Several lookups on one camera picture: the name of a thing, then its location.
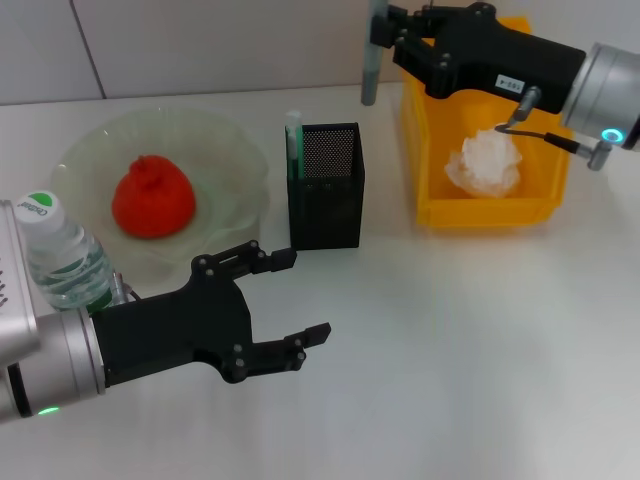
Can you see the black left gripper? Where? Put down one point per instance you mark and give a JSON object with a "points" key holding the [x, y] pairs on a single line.
{"points": [[170, 325]]}

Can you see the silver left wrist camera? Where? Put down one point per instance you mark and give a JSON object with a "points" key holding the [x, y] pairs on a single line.
{"points": [[12, 280]]}

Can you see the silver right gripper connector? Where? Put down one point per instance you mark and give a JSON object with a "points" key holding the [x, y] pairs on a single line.
{"points": [[525, 105]]}

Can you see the yellow plastic bin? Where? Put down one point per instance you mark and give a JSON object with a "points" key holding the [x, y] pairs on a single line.
{"points": [[500, 210]]}

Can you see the translucent glass fruit plate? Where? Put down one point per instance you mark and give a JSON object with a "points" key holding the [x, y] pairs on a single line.
{"points": [[220, 165]]}

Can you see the clear green-label water bottle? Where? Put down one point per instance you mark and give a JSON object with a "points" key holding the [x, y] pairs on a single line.
{"points": [[55, 245]]}

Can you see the white paper ball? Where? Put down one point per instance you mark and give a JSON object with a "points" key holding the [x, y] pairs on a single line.
{"points": [[487, 160]]}

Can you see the black mesh pen holder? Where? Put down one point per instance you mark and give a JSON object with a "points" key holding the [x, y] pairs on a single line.
{"points": [[325, 215]]}

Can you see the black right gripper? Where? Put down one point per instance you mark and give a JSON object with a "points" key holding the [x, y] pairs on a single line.
{"points": [[500, 55]]}

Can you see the orange fruit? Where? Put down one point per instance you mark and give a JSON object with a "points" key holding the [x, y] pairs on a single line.
{"points": [[152, 200]]}

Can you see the grey glitter pen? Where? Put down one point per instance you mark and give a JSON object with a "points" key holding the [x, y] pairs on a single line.
{"points": [[371, 75]]}

